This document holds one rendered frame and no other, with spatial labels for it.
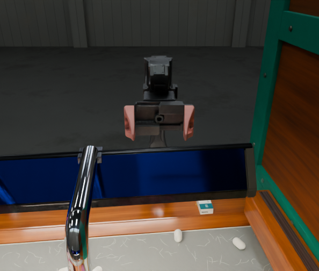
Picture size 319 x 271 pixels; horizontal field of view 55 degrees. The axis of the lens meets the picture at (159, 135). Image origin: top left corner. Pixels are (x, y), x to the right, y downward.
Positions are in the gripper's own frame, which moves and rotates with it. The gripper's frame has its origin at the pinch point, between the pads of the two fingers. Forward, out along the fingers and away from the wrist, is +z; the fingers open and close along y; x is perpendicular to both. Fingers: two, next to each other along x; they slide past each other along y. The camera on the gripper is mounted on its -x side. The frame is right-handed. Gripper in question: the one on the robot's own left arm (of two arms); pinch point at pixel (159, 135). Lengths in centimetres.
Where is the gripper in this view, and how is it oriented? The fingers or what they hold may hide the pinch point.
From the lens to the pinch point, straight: 57.4
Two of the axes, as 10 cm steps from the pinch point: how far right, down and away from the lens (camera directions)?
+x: 0.0, 8.9, 4.6
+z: 0.1, 4.6, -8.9
